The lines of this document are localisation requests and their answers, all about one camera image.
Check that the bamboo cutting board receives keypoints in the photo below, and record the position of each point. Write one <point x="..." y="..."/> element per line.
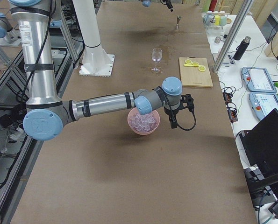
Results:
<point x="192" y="77"/>

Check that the blue teach pendant near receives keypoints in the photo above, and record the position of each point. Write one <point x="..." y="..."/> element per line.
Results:
<point x="263" y="103"/>

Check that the black laptop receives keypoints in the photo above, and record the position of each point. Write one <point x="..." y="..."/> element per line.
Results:
<point x="261" y="144"/>

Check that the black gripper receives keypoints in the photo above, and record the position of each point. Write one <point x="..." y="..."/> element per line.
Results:
<point x="170" y="113"/>
<point x="167" y="3"/>

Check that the aluminium frame post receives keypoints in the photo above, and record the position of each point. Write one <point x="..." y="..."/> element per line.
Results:
<point x="232" y="34"/>

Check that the black water bottle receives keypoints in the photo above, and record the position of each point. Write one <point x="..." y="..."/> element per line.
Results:
<point x="241" y="48"/>

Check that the blue teach pendant far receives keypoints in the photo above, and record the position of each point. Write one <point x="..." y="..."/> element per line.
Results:
<point x="257" y="79"/>

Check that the lemon slice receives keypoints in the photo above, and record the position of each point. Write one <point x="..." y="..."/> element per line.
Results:
<point x="201" y="68"/>
<point x="194" y="63"/>
<point x="188" y="61"/>

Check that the lemon slice middle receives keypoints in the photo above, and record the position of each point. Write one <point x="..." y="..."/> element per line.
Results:
<point x="194" y="63"/>

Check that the clear wine glass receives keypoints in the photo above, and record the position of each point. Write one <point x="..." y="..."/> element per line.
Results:
<point x="156" y="57"/>

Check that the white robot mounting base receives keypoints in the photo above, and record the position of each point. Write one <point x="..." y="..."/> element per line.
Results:
<point x="95" y="61"/>

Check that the lemon slice near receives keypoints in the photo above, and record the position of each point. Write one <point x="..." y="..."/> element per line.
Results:
<point x="201" y="68"/>

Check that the pink bowl of ice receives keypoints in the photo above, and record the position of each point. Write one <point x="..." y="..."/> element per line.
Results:
<point x="143" y="124"/>

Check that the lemon slice far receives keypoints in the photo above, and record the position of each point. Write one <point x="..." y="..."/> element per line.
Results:
<point x="188" y="61"/>

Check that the yellow plastic knife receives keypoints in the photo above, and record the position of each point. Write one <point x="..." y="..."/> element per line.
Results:
<point x="191" y="65"/>

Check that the blue teach pendant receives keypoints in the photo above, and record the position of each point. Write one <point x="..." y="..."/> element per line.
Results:
<point x="263" y="103"/>
<point x="257" y="79"/>

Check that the steel double jigger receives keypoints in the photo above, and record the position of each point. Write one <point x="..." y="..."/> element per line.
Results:
<point x="178" y="21"/>

